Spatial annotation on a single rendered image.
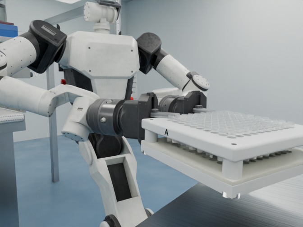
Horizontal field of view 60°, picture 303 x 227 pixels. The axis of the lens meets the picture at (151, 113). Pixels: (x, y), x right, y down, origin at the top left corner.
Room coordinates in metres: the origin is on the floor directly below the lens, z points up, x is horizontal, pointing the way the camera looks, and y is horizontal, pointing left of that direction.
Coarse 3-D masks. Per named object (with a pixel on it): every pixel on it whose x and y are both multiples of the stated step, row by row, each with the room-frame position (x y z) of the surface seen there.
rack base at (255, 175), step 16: (144, 144) 0.53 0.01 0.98; (160, 144) 0.51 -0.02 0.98; (160, 160) 0.48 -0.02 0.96; (176, 160) 0.44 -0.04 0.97; (192, 160) 0.42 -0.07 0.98; (208, 160) 0.42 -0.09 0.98; (256, 160) 0.42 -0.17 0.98; (272, 160) 0.42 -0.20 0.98; (288, 160) 0.42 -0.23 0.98; (192, 176) 0.40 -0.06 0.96; (208, 176) 0.37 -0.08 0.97; (256, 176) 0.36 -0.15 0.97; (272, 176) 0.38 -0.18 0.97; (288, 176) 0.40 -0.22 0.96; (240, 192) 0.34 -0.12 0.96
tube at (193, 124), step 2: (192, 122) 0.46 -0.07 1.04; (194, 122) 0.46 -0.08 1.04; (196, 122) 0.46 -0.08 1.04; (190, 124) 0.47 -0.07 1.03; (192, 124) 0.46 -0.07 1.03; (194, 124) 0.46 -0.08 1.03; (196, 124) 0.46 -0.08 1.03; (190, 126) 0.46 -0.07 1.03; (192, 126) 0.46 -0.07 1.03; (194, 126) 0.46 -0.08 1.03; (196, 126) 0.46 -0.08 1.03; (190, 146) 0.46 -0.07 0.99; (190, 148) 0.46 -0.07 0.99; (192, 148) 0.46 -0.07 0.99; (194, 148) 0.46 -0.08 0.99; (190, 150) 0.46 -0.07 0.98; (192, 150) 0.46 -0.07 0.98; (194, 150) 0.46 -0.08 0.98; (192, 152) 0.46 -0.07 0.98; (194, 152) 0.46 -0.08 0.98
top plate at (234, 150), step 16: (144, 128) 0.53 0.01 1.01; (160, 128) 0.48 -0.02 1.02; (176, 128) 0.45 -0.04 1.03; (192, 128) 0.45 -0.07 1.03; (192, 144) 0.40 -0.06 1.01; (208, 144) 0.37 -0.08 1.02; (224, 144) 0.35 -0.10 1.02; (240, 144) 0.35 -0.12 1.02; (256, 144) 0.36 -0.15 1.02; (272, 144) 0.37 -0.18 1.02; (288, 144) 0.40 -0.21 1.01; (240, 160) 0.34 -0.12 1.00
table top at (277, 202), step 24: (192, 192) 0.50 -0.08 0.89; (216, 192) 0.50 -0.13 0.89; (264, 192) 0.50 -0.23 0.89; (288, 192) 0.50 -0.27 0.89; (168, 216) 0.41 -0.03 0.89; (192, 216) 0.41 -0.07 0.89; (216, 216) 0.41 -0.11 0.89; (240, 216) 0.41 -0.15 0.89; (264, 216) 0.41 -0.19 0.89; (288, 216) 0.41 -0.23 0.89
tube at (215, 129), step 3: (213, 126) 0.43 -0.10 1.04; (216, 126) 0.43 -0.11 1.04; (213, 129) 0.42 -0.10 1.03; (216, 129) 0.41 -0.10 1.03; (213, 132) 0.42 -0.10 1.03; (216, 132) 0.41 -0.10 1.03; (210, 156) 0.42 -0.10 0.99; (213, 156) 0.42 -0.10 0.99; (216, 156) 0.42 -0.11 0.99; (210, 159) 0.42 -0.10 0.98; (213, 159) 0.42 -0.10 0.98; (216, 159) 0.42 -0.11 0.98
